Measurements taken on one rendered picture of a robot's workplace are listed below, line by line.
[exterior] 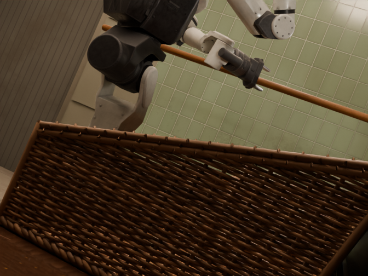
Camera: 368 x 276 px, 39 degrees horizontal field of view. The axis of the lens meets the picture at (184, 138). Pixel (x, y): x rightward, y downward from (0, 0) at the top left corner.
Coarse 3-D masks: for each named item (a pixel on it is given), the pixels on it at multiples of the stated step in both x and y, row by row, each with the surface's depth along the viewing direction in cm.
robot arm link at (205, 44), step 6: (204, 36) 197; (210, 36) 194; (216, 36) 192; (222, 36) 190; (198, 42) 198; (204, 42) 197; (210, 42) 198; (228, 42) 189; (198, 48) 200; (204, 48) 198; (210, 48) 200
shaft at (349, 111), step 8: (104, 24) 239; (160, 48) 229; (168, 48) 228; (184, 56) 225; (192, 56) 224; (200, 64) 224; (224, 72) 220; (264, 80) 213; (272, 88) 213; (280, 88) 211; (288, 88) 210; (296, 96) 209; (304, 96) 208; (312, 96) 207; (320, 104) 206; (328, 104) 205; (336, 104) 204; (344, 112) 203; (352, 112) 202; (360, 112) 201
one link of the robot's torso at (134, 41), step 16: (112, 32) 162; (128, 32) 163; (96, 48) 155; (112, 48) 153; (128, 48) 158; (144, 48) 162; (96, 64) 154; (112, 64) 153; (128, 64) 157; (112, 80) 166; (128, 80) 165
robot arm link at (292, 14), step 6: (276, 0) 164; (282, 0) 162; (288, 0) 162; (294, 0) 163; (276, 6) 164; (282, 6) 163; (288, 6) 163; (294, 6) 164; (276, 12) 165; (282, 12) 164; (288, 12) 163; (294, 12) 165; (294, 18) 165; (264, 36) 169
